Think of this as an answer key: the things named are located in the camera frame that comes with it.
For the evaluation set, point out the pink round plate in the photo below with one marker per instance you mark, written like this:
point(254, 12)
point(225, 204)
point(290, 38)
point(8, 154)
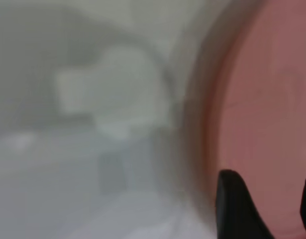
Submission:
point(262, 99)

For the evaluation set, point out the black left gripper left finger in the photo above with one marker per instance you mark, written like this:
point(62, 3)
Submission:
point(234, 211)

